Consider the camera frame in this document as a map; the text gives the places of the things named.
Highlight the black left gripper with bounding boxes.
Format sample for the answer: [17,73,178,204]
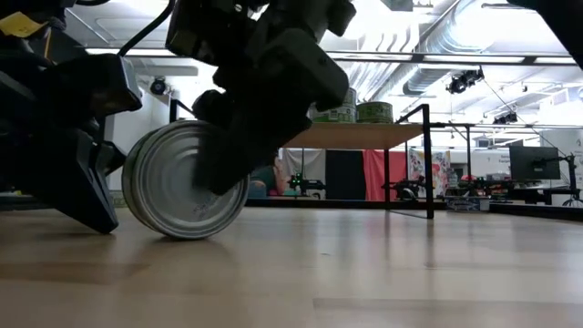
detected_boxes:
[26,53,143,235]

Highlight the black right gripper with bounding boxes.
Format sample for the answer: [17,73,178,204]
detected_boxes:
[167,0,357,197]

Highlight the wooden shelf black metal legs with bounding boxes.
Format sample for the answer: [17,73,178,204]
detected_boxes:
[169,98,435,221]

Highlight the person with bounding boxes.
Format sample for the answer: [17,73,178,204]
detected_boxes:
[248,157,289,200]

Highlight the grey hanging cloth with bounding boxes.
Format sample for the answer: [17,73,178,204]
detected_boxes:
[281,148,327,183]

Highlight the black curtain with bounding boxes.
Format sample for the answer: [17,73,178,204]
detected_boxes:
[325,149,365,200]

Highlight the red curtain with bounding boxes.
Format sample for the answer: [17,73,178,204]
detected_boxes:
[363,149,408,202]

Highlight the yellow paper tag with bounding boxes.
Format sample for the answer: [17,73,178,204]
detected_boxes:
[0,11,48,40]

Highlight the colourful printed poster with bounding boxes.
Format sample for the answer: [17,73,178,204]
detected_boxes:
[407,149,452,195]

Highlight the overhead LED light bar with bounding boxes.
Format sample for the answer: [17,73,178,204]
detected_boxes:
[84,45,578,65]

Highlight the black track light cluster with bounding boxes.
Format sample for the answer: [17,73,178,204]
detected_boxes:
[445,67,486,96]

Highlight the black ceiling spotlight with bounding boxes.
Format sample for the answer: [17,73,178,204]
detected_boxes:
[493,111,519,126]

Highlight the black computer monitor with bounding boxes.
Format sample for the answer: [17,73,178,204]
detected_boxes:
[508,145,562,181]

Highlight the black cable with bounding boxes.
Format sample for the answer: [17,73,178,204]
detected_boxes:
[117,0,178,58]

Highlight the black table edge rail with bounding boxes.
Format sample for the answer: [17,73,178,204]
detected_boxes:
[245,195,583,224]

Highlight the silver ventilation duct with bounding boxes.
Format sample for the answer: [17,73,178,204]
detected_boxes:
[403,0,518,97]

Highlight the black background metal frame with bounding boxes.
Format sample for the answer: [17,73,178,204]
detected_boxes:
[427,121,583,198]

